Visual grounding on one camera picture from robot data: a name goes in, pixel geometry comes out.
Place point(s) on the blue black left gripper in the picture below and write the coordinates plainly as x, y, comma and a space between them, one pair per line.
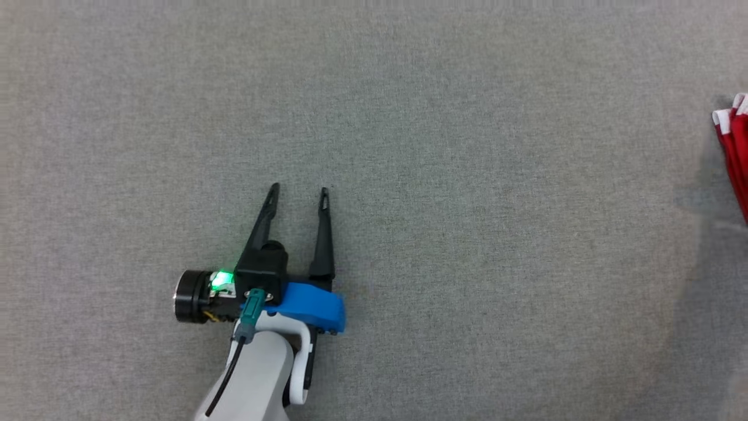
310, 307

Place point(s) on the red shorts white trim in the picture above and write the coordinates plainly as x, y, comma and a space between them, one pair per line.
739, 152

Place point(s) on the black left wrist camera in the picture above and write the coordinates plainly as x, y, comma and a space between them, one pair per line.
263, 269

